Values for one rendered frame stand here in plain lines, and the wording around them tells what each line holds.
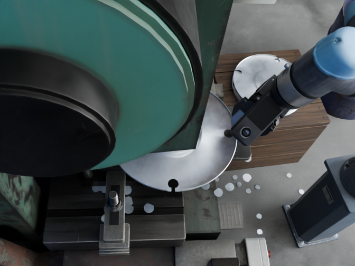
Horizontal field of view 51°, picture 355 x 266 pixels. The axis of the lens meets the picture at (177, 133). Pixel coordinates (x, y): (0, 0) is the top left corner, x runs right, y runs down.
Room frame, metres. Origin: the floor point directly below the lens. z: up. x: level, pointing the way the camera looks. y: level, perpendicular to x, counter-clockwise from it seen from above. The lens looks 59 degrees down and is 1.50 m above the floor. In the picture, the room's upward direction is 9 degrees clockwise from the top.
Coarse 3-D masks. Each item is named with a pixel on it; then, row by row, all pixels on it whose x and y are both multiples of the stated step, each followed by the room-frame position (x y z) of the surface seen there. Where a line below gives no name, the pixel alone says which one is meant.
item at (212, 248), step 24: (0, 240) 0.15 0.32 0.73; (192, 240) 0.24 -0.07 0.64; (216, 240) 0.24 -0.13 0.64; (0, 264) 0.11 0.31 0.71; (24, 264) 0.13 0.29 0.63; (48, 264) 0.14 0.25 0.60; (72, 264) 0.15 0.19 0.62; (96, 264) 0.16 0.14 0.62; (120, 264) 0.16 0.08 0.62; (144, 264) 0.17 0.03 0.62; (168, 264) 0.18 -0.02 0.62; (192, 264) 0.18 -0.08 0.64; (240, 264) 0.20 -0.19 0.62
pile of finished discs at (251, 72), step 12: (252, 60) 1.07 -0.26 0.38; (264, 60) 1.08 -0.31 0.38; (276, 60) 1.10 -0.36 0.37; (240, 72) 1.00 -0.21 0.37; (252, 72) 1.01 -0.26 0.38; (264, 72) 1.01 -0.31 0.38; (276, 72) 1.02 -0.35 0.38; (240, 84) 0.93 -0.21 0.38; (252, 84) 0.94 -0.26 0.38; (240, 96) 0.87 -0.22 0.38
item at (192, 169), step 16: (208, 112) 0.50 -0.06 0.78; (224, 112) 0.51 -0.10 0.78; (208, 128) 0.46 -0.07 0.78; (224, 128) 0.46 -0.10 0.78; (208, 144) 0.41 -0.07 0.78; (224, 144) 0.42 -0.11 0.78; (144, 160) 0.35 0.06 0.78; (160, 160) 0.36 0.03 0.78; (176, 160) 0.36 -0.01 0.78; (192, 160) 0.37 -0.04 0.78; (208, 160) 0.37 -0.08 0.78; (224, 160) 0.38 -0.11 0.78; (144, 176) 0.31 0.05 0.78; (160, 176) 0.32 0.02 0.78; (176, 176) 0.33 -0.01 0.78; (192, 176) 0.33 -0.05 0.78; (208, 176) 0.34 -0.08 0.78
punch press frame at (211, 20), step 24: (216, 0) 0.24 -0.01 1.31; (216, 24) 0.24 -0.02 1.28; (216, 48) 0.24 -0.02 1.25; (192, 120) 0.24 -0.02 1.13; (168, 144) 0.24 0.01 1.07; (192, 144) 0.24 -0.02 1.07; (0, 192) 0.19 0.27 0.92; (24, 192) 0.23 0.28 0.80; (48, 192) 0.30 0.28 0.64; (192, 192) 0.35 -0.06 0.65; (0, 216) 0.18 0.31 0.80; (24, 216) 0.19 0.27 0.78; (192, 216) 0.29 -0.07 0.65; (216, 216) 0.30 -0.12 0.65; (24, 240) 0.20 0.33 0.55
